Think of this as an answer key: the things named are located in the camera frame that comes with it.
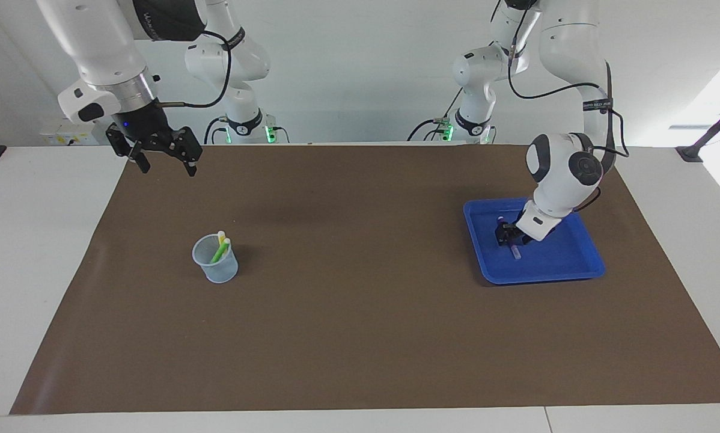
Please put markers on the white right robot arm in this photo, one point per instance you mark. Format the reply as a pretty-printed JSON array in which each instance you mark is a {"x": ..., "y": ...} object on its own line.
[{"x": 95, "y": 42}]

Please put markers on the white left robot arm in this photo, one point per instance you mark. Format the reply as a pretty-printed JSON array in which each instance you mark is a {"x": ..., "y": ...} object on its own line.
[{"x": 558, "y": 186}]

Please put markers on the translucent plastic cup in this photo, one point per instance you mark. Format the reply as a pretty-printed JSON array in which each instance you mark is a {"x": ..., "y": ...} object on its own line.
[{"x": 220, "y": 273}]

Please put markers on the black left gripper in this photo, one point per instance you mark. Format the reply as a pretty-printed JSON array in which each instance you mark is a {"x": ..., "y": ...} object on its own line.
[{"x": 516, "y": 222}]

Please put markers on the purple highlighter pen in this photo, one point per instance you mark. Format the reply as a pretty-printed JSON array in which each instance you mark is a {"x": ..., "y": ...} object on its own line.
[{"x": 517, "y": 251}]

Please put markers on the green highlighter pen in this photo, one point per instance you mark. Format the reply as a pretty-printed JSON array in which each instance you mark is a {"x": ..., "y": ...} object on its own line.
[{"x": 220, "y": 251}]

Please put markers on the blue plastic tray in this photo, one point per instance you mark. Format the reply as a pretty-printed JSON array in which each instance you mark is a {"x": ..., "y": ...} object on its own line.
[{"x": 567, "y": 264}]

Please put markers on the white wall socket box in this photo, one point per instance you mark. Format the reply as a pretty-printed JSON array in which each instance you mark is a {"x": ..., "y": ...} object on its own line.
[{"x": 71, "y": 131}]

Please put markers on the black angled stand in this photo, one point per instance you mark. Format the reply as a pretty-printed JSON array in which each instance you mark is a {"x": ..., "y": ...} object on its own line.
[{"x": 690, "y": 153}]

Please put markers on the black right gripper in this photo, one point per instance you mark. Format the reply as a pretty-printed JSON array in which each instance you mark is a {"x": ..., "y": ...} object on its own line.
[{"x": 143, "y": 123}]

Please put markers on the brown table mat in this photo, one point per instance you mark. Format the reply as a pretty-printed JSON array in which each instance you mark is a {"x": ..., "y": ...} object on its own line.
[{"x": 360, "y": 331}]

